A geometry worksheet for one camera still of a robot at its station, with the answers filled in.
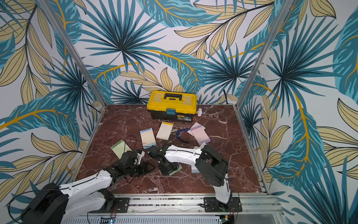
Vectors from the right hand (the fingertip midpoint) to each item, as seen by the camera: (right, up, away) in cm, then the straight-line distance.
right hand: (168, 171), depth 84 cm
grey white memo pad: (+16, 0, +2) cm, 16 cm away
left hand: (-10, +1, -2) cm, 10 cm away
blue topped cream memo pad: (-16, +18, +14) cm, 27 cm away
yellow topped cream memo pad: (-4, +23, +20) cm, 30 cm away
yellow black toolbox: (+1, +41, +14) cm, 43 cm away
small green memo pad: (-33, +12, +9) cm, 37 cm away
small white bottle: (+22, +37, +27) cm, 51 cm away
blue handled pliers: (+5, +21, +18) cm, 28 cm away
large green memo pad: (+7, +2, -1) cm, 7 cm away
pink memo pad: (+22, +20, +17) cm, 34 cm away
